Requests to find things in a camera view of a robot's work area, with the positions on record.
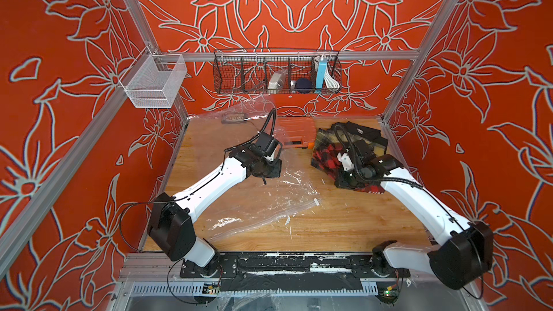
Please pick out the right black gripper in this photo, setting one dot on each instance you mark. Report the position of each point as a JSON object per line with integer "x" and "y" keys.
{"x": 339, "y": 182}

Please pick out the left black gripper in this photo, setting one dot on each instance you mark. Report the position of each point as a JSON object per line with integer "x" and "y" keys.
{"x": 276, "y": 172}

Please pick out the red black plaid shirt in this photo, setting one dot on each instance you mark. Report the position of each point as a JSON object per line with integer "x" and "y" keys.
{"x": 325, "y": 158}

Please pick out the clear plastic vacuum bag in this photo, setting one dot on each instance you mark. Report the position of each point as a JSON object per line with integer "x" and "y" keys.
{"x": 252, "y": 203}

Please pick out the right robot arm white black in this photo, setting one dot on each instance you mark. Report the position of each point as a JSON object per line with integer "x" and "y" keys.
{"x": 463, "y": 250}

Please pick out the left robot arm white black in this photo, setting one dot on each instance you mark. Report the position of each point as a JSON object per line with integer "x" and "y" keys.
{"x": 171, "y": 225}

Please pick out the yellow black plaid shirt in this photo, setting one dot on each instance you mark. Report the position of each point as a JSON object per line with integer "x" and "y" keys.
{"x": 371, "y": 136}

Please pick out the orange plastic tool case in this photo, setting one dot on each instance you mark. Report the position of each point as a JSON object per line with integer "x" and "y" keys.
{"x": 296, "y": 132}

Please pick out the grey white packet in basket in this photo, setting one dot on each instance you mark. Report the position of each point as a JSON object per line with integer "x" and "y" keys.
{"x": 277, "y": 82}

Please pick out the dark blue round object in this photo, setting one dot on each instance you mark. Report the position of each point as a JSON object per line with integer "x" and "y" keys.
{"x": 303, "y": 86}

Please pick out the light blue box in basket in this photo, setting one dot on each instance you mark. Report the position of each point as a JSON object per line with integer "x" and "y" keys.
{"x": 321, "y": 68}

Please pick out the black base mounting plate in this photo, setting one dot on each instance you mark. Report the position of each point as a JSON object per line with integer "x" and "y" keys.
{"x": 292, "y": 274}

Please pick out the black wire wall basket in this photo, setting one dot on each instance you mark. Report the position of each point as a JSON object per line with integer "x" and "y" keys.
{"x": 247, "y": 71}

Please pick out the clear acrylic wall bin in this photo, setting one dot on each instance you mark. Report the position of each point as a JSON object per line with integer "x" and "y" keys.
{"x": 153, "y": 84}

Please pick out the white slotted cable duct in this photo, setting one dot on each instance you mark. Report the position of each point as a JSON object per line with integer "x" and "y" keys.
{"x": 173, "y": 288}

